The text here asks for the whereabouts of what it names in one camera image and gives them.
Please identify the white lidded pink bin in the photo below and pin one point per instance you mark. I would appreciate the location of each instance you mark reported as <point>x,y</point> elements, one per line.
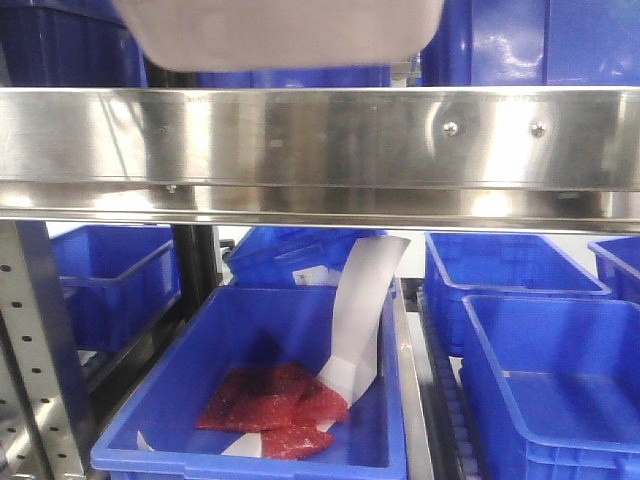
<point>192,36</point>

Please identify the blue bin rear centre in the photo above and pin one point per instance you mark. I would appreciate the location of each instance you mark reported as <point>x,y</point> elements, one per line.
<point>288,257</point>

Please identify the blue bin rear right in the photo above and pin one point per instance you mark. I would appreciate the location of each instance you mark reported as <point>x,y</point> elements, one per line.
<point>458,264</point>

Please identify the blue bin with red bags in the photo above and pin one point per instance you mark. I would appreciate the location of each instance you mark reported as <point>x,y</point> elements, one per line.
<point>154,435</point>

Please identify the blue bin left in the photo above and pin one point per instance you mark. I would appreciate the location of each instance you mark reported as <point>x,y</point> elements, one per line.
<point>116,280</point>

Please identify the blue bin front right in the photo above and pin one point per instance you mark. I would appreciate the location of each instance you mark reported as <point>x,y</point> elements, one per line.
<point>553,386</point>

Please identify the white paper strip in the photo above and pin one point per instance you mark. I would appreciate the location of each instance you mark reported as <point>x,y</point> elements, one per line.
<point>361,292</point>

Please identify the stainless steel shelf rail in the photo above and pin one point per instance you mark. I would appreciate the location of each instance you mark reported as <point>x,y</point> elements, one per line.
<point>471,158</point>

